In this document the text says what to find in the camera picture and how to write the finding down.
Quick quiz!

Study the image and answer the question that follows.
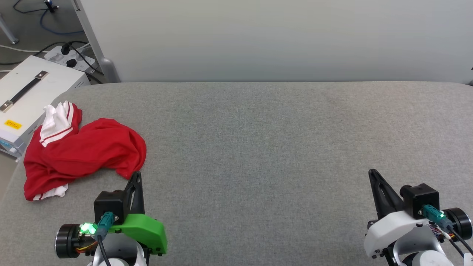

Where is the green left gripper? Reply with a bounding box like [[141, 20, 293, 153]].
[[109, 171, 167, 256]]

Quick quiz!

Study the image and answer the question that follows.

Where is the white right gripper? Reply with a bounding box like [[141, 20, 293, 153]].
[[364, 169, 429, 259]]

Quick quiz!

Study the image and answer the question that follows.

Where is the red and white T-shirt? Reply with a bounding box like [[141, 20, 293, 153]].
[[23, 100, 147, 202]]

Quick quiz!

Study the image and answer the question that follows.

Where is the white equipment case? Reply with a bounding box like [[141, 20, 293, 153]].
[[0, 55, 91, 157]]

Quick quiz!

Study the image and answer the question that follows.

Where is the white power strip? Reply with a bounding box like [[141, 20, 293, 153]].
[[44, 42, 96, 71]]

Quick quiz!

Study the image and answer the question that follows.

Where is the grey metal furniture leg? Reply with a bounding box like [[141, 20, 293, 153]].
[[0, 14, 19, 45]]

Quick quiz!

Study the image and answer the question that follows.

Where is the black floor cable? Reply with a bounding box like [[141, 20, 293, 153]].
[[33, 40, 105, 84]]

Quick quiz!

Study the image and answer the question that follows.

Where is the black strap case handle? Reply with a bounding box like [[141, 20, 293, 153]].
[[0, 71, 49, 112]]

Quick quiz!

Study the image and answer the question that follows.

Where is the grey metal partition post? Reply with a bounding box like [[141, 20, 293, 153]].
[[73, 0, 121, 83]]

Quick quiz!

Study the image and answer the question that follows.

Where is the blue floor cable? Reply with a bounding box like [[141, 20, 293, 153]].
[[40, 7, 85, 36]]

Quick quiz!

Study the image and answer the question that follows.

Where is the white floor cable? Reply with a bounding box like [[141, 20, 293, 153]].
[[0, 44, 48, 54]]

